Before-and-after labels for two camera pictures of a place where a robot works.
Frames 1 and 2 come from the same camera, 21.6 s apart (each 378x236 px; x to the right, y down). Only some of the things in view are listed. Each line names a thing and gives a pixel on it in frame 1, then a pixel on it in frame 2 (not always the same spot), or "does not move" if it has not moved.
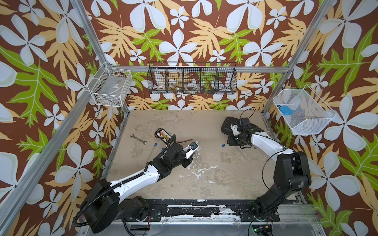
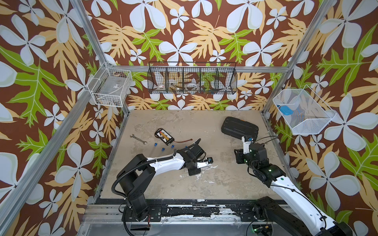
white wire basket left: (110, 87) does not move
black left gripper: (186, 162) to (194, 171)
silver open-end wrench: (144, 142) does not move
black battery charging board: (164, 136) does not move
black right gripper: (230, 141) to (238, 155)
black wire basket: (193, 77) does not move
